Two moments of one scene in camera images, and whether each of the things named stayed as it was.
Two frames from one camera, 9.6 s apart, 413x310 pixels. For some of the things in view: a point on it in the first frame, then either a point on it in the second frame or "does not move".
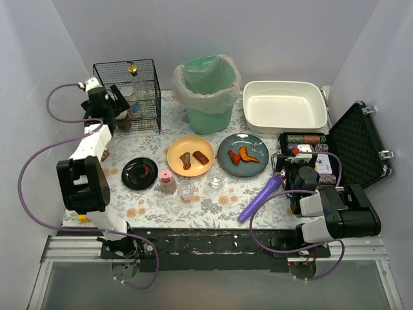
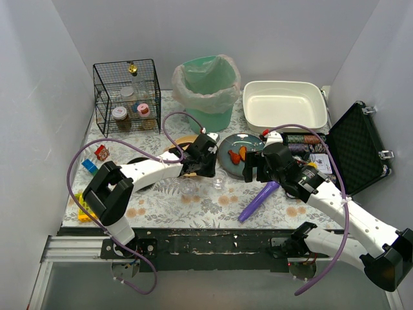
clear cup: [216, 177] does not move
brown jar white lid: [123, 121] does not move
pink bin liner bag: [209, 84] does not move
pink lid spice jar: [168, 186] -> [143, 110]
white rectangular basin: [279, 107] does not move
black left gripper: [108, 105] -> [200, 165]
